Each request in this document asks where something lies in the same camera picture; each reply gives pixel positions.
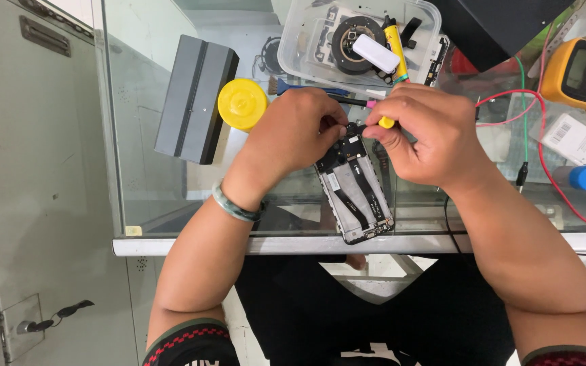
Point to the black red-trimmed shirt sleeve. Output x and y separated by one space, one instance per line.
191 345
573 357

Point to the yellow digital multimeter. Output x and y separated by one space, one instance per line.
578 76

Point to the yellow glue tube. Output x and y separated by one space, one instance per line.
395 45

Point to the person's left hand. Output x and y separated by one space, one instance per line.
288 132

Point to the grey metal cabinet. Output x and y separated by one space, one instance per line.
38 178

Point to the white labelled packet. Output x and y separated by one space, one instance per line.
578 140

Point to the large black angular object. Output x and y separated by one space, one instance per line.
496 25

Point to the small white rectangular box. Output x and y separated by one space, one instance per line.
377 53

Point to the black tape roll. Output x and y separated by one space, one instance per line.
341 53

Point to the black pen with pink band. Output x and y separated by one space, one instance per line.
354 101

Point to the yellow-capped small screwdriver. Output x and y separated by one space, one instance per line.
386 122

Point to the black narrow circuit board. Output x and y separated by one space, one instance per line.
436 61

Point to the black round part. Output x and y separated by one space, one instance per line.
272 56

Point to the clear plastic container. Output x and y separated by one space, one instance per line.
298 45

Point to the silver perforated metal strip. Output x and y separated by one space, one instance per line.
552 45

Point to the green jade bangle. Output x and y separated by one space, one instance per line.
232 208

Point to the black smartphone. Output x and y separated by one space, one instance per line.
356 195

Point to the person's right hand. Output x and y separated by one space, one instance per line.
435 137

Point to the dark grey rectangular box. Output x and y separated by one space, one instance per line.
191 96

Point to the yellow round lid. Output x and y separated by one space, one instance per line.
242 104

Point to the key with black fob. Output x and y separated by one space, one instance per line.
64 312

